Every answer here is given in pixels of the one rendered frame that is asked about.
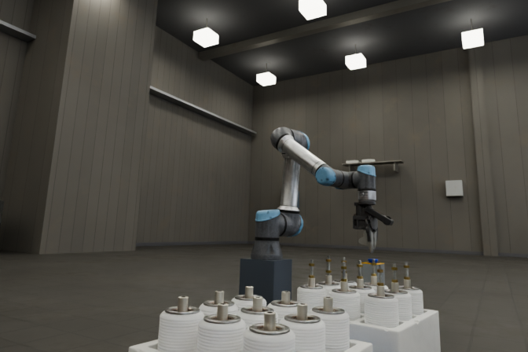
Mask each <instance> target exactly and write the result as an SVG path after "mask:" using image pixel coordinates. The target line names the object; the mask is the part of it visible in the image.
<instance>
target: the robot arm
mask: <svg viewBox="0 0 528 352"><path fill-rule="evenodd" d="M270 141H271V144H272V146H273V147H274V148H275V149H277V150H278V151H279V152H282V156H283V157H284V171H283V180H282V189H281V198H280V206H279V207H278V208H277V209H275V210H263V211H257V212H256V216H255V243H254V246H253V248H252V251H251V259H259V260H282V259H283V255H282V251H281V246H280V243H279V238H280V237H294V236H297V235H298V234H299V233H300V232H301V231H302V229H303V219H302V217H301V216H300V215H299V209H298V208H297V203H298V193H299V175H300V166H302V167H303V168H304V169H306V170H307V171H308V172H310V173H311V174H312V175H313V176H314V177H315V178H316V180H317V182H318V183H319V184H321V185H324V186H332V187H335V188H336V189H357V190H358V200H359V201H358V202H354V206H356V214H354V216H353V229H365V231H364V233H363V237H362V238H360V239H359V241H358V242H359V244H363V245H365V246H368V249H369V252H370V254H372V253H373V252H374V250H375V248H376V241H377V237H378V221H377V219H379V220H380V221H381V222H383V224H384V225H386V226H392V225H393V223H394V220H392V219H391V217H389V216H386V215H384V214H382V213H380V212H378V211H377V210H375V209H374V208H372V205H376V170H375V167H374V166H372V165H361V166H358V167H357V171H351V172H346V171H341V170H335V169H333V168H331V167H330V166H329V165H328V164H326V163H325V162H323V161H322V160H321V159H319V158H318V157H316V156H315V155H314V154H313V153H311V152H310V151H308V150H309V148H310V140H309V138H308V137H307V136H306V134H304V133H302V132H301V131H298V130H292V129H289V128H287V127H279V128H277V129H276V130H274V131H273V133H272V134H271V137H270Z"/></svg>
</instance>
